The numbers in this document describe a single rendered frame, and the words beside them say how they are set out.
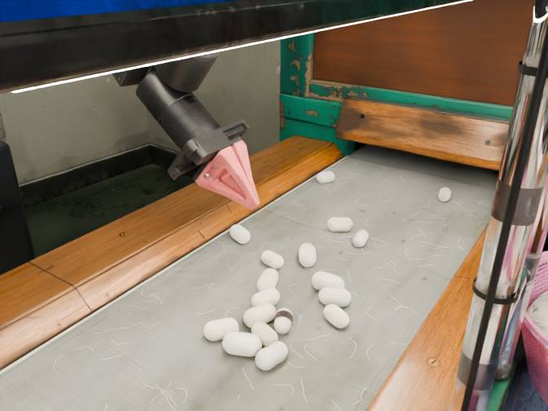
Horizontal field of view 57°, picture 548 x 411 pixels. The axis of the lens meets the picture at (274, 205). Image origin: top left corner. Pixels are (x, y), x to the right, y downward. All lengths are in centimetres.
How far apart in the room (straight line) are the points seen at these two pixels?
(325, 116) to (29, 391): 70
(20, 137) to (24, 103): 16
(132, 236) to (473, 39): 59
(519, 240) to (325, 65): 72
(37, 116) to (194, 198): 196
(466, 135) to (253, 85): 162
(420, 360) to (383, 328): 8
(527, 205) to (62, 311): 45
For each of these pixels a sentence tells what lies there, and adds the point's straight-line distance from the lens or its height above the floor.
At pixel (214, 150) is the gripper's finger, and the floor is 88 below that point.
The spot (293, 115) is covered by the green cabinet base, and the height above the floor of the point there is 80.
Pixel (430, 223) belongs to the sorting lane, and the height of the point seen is 74.
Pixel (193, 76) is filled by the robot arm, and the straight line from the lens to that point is 59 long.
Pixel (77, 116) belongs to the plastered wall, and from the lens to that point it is 276.
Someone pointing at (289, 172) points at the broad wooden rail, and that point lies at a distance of 84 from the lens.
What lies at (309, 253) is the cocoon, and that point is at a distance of 61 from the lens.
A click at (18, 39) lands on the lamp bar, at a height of 106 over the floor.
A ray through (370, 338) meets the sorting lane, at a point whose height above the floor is 74.
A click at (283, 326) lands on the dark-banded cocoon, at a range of 51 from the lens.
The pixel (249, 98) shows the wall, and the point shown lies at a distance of 238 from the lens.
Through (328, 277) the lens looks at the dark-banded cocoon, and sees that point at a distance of 57.
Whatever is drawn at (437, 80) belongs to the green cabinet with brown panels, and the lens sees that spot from 90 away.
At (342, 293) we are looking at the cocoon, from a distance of 55.
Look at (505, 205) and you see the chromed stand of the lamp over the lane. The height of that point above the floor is 96.
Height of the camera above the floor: 108
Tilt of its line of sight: 26 degrees down
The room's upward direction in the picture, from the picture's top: straight up
